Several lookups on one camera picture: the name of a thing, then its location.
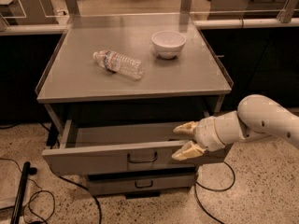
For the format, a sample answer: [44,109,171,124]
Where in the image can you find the grey bottom drawer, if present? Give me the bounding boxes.
[87,172,195,196]

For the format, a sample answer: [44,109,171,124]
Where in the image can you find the black floor cable right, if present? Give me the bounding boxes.
[193,161,236,224]

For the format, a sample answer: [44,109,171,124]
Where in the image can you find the black floor cable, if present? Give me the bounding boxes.
[193,161,236,224]
[46,131,103,224]

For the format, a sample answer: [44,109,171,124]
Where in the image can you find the black pole on floor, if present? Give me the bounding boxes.
[10,161,33,224]

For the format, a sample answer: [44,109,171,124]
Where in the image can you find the background desk right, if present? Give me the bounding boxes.
[208,0,287,20]

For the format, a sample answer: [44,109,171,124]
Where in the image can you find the clear plastic water bottle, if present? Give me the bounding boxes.
[93,50,144,80]

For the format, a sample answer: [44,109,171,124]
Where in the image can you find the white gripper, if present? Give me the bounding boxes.
[172,117,225,161]

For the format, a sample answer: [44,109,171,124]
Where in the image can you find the background desk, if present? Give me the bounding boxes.
[0,0,58,25]
[208,0,287,20]

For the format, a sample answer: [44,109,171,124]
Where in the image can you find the grey drawer cabinet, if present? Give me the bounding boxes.
[36,14,233,196]

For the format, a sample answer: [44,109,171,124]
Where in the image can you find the grey drawer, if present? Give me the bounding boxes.
[87,172,195,196]
[42,119,230,175]

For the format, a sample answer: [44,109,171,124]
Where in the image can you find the black floor cable left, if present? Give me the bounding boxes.
[46,131,103,224]

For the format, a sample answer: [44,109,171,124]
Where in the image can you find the white ceramic bowl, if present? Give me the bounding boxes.
[151,30,186,59]

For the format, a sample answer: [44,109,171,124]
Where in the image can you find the grey top drawer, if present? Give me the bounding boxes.
[42,119,230,175]

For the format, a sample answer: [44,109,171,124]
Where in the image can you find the background desk left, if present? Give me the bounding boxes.
[0,0,58,25]

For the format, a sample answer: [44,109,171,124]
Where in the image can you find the thin black cable loop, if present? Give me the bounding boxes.
[0,157,56,224]

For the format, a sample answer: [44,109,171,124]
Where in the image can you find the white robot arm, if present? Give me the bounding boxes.
[172,94,299,161]

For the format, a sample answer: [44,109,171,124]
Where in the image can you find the left metal post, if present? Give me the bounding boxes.
[65,0,80,16]

